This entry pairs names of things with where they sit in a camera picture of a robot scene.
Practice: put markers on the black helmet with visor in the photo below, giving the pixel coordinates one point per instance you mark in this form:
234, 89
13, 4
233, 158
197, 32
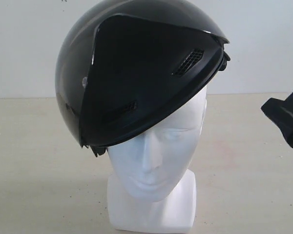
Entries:
125, 65

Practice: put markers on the white mannequin head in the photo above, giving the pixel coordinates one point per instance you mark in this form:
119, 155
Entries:
152, 190

